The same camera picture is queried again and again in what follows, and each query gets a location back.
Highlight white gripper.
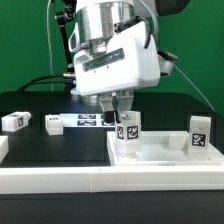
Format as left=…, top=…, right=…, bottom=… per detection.
left=74, top=22, right=160, bottom=123

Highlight white square table top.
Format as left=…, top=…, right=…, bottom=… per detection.
left=107, top=131, right=224, bottom=166

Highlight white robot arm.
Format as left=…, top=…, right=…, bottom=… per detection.
left=69, top=0, right=191, bottom=124

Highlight sheet with fiducial markers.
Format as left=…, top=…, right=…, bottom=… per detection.
left=59, top=113, right=114, bottom=127

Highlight white U-shaped obstacle fence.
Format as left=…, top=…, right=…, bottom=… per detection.
left=0, top=134, right=224, bottom=195

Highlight black cables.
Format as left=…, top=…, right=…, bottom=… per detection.
left=18, top=73, right=78, bottom=93

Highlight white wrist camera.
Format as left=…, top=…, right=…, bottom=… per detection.
left=157, top=49, right=178, bottom=77

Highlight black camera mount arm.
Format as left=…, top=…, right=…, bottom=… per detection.
left=55, top=0, right=77, bottom=75

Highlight white hanging cable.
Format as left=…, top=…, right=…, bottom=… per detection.
left=46, top=0, right=56, bottom=93

